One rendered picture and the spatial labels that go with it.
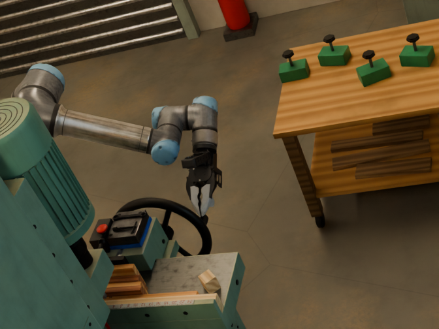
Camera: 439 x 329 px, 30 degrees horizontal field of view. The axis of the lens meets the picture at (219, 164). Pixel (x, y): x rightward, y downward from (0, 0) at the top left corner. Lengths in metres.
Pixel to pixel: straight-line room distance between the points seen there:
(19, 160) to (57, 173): 0.11
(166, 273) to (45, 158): 0.52
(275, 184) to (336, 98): 0.70
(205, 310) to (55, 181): 0.46
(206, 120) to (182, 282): 0.56
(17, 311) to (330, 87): 1.87
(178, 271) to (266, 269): 1.23
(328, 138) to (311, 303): 0.76
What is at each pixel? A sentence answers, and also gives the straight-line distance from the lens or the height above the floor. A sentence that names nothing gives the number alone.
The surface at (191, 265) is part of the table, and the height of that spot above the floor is 0.90.
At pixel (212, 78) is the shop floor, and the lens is 4.52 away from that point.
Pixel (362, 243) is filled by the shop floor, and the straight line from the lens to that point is 3.23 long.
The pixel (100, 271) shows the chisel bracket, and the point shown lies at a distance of 1.96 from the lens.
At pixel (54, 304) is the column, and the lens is 1.66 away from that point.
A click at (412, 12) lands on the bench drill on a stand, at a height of 0.37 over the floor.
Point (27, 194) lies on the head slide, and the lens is 1.68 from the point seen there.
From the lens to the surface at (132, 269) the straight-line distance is 2.03.
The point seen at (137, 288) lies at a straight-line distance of 2.01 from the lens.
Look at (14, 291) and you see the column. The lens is 1.56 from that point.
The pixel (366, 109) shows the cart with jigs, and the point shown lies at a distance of 2.97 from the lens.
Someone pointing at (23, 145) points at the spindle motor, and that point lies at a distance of 1.68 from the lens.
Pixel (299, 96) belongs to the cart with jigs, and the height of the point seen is 0.53.
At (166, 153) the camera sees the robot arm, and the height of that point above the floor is 1.00.
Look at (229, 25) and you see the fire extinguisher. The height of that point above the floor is 0.08.
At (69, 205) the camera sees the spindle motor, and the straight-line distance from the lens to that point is 1.79.
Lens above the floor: 2.27
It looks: 36 degrees down
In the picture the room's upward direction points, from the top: 24 degrees counter-clockwise
